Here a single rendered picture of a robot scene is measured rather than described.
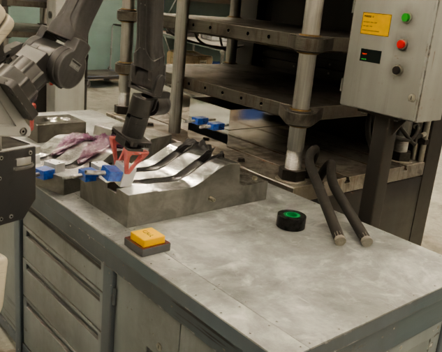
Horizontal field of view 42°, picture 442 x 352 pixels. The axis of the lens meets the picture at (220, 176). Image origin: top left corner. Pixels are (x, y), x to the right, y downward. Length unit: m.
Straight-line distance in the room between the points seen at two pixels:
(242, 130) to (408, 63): 0.81
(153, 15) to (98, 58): 7.93
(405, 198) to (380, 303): 1.37
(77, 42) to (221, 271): 0.58
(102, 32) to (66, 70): 8.13
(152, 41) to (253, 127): 1.14
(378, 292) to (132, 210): 0.63
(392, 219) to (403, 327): 1.24
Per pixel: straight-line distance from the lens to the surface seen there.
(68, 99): 5.92
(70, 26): 1.17
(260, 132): 2.49
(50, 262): 1.97
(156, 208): 1.54
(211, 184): 1.63
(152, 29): 1.38
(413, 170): 2.61
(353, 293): 1.31
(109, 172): 1.49
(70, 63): 1.15
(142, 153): 1.48
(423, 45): 1.88
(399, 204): 2.61
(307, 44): 1.96
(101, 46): 9.29
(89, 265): 1.72
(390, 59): 1.94
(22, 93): 1.08
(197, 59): 7.65
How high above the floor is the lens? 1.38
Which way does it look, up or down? 17 degrees down
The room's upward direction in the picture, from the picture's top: 5 degrees clockwise
